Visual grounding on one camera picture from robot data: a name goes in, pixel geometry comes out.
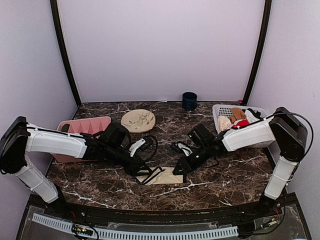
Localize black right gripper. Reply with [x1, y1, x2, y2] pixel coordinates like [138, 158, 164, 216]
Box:
[173, 143, 211, 175]

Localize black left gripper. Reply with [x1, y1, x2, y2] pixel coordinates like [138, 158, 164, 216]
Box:
[105, 143, 153, 177]

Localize cream underwear with navy trim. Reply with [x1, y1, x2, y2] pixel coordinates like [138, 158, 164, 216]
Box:
[135, 167, 187, 186]

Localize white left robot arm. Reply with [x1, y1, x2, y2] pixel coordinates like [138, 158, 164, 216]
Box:
[0, 116, 158, 218]

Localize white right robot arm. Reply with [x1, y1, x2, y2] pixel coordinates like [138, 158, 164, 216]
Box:
[171, 107, 314, 217]

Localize bird pattern ceramic plate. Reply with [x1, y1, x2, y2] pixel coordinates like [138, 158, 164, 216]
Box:
[120, 109, 156, 134]

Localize beige garment in basket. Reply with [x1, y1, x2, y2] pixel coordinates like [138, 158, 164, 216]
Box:
[218, 115, 234, 132]

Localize dark blue mug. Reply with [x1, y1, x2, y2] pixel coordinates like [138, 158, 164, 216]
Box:
[182, 92, 198, 112]

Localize white plastic laundry basket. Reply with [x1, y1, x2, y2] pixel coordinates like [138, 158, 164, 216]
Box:
[212, 104, 276, 152]

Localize pink divided organizer box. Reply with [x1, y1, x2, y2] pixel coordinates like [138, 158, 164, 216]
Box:
[53, 116, 112, 163]

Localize red garment in basket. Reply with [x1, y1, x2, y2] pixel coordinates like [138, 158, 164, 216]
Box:
[231, 119, 250, 129]

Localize brown garment in basket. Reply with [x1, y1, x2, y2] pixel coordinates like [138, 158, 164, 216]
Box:
[230, 107, 247, 124]

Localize white garment in basket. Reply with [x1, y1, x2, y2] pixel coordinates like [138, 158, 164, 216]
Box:
[244, 108, 263, 124]

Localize black rolled item in organizer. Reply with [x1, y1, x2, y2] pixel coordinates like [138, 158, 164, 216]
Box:
[61, 123, 70, 133]

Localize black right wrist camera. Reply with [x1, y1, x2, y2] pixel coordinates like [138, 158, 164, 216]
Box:
[187, 123, 216, 147]

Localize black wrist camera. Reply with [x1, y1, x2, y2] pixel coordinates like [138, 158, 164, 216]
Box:
[187, 123, 216, 147]
[99, 122, 128, 147]

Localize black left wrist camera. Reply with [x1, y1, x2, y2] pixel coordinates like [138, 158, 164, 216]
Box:
[99, 122, 128, 147]

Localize grey slotted cable duct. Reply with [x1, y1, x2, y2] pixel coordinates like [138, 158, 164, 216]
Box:
[31, 213, 239, 240]

